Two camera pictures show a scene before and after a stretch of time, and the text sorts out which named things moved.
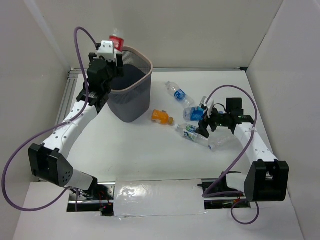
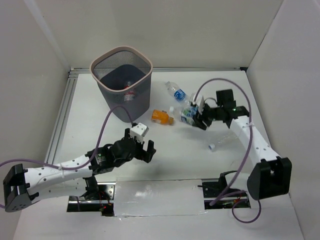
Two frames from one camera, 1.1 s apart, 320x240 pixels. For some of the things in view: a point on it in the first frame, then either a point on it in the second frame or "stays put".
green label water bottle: x=189 y=132 to x=186 y=113
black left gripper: x=119 y=60 to x=141 y=151
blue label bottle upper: x=179 y=94 stays put
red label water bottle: x=118 y=42 to x=129 y=95
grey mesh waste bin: x=129 y=100 stays put
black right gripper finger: x=202 y=129 to x=197 y=122
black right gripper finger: x=214 y=123 to x=208 y=118
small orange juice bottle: x=161 y=117 stays put
